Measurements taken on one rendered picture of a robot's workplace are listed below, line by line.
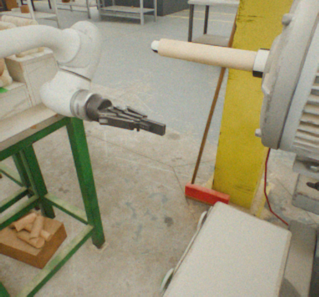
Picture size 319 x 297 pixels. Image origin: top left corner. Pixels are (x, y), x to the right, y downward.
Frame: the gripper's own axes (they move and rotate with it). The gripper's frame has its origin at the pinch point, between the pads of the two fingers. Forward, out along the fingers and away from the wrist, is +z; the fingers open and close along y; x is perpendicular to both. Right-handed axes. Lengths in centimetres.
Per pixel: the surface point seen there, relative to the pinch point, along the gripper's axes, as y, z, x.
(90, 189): -20, -44, -53
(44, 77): -9, -55, 1
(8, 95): 5, -55, -3
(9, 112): 6, -55, -9
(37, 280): 11, -46, -84
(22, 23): -9, -64, 19
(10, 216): -3, -88, -81
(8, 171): -25, -124, -77
